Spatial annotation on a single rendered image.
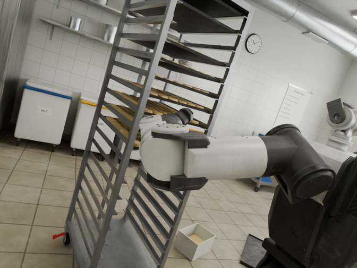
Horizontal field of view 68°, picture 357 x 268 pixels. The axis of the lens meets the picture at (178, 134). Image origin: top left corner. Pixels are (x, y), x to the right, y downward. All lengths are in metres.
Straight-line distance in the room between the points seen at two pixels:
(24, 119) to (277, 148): 3.30
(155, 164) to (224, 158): 0.14
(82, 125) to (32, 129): 0.58
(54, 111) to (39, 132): 0.32
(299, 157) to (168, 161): 0.27
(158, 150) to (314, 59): 5.58
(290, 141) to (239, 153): 0.13
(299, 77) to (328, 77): 0.73
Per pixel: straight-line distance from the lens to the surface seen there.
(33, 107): 3.59
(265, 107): 5.39
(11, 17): 3.31
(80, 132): 3.63
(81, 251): 1.93
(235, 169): 0.54
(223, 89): 1.51
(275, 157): 0.57
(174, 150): 0.52
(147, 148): 0.55
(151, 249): 1.95
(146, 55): 1.41
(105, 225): 1.49
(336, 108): 0.80
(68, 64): 4.16
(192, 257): 2.40
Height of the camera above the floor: 1.32
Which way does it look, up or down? 10 degrees down
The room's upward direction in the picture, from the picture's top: 18 degrees clockwise
